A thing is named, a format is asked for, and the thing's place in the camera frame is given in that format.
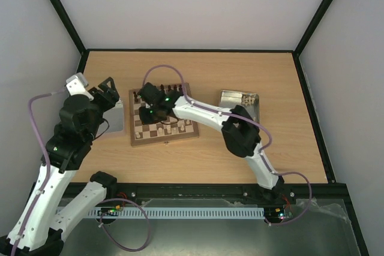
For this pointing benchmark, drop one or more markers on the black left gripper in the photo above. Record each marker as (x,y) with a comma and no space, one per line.
(108,95)

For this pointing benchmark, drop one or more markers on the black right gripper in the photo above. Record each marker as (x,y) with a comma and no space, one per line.
(145,115)

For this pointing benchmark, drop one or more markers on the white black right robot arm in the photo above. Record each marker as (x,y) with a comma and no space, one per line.
(241,134)

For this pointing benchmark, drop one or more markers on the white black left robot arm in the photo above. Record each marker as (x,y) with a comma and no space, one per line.
(42,229)

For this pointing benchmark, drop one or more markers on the wooden chess board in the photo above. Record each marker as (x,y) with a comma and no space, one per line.
(149,132)

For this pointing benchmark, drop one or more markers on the silver tin lid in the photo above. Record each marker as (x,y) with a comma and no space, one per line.
(116,119)

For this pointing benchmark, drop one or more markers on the gold metal tin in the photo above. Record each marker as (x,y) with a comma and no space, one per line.
(229,99)

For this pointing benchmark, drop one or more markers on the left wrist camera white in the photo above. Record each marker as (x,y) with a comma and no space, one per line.
(77,84)

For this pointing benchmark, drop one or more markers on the black frame post left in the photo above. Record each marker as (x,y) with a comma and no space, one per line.
(68,25)

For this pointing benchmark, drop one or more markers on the black frame post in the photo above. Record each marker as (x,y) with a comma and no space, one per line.
(312,26)
(68,25)

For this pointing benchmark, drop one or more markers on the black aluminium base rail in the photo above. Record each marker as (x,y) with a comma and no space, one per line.
(244,193)

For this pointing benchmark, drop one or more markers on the light blue cable duct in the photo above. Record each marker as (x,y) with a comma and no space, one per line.
(182,213)

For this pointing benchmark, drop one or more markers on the black frame post right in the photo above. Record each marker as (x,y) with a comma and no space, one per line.
(312,26)

